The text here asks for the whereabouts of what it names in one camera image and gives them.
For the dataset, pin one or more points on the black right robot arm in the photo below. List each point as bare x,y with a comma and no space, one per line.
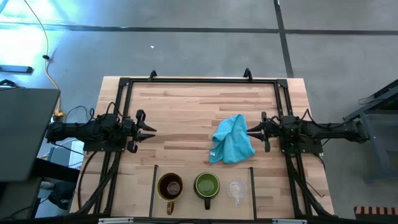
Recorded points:
326,129

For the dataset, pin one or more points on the black aluminium table frame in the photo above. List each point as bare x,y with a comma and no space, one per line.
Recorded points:
202,80

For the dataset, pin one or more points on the olive green crackle-glaze mug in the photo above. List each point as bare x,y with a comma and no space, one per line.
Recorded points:
170,188

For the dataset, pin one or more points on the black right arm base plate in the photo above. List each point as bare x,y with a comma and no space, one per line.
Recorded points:
306,149

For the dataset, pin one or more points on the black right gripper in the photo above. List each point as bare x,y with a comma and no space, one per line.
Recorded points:
274,129

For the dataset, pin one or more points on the turquoise microfibre cloth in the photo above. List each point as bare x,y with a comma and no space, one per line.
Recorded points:
231,143

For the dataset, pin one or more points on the black table clamp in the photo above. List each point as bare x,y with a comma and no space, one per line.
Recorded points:
152,75
247,74

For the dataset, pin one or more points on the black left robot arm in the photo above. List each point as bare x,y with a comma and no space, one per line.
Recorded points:
87,129

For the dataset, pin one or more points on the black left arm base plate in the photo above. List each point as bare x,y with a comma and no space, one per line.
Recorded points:
102,147

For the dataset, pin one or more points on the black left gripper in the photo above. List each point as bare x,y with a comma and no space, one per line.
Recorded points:
129,127

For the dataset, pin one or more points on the dark metal cart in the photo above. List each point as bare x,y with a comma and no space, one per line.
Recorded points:
379,133

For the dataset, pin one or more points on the dark grey side table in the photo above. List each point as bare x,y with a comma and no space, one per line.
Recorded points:
25,133

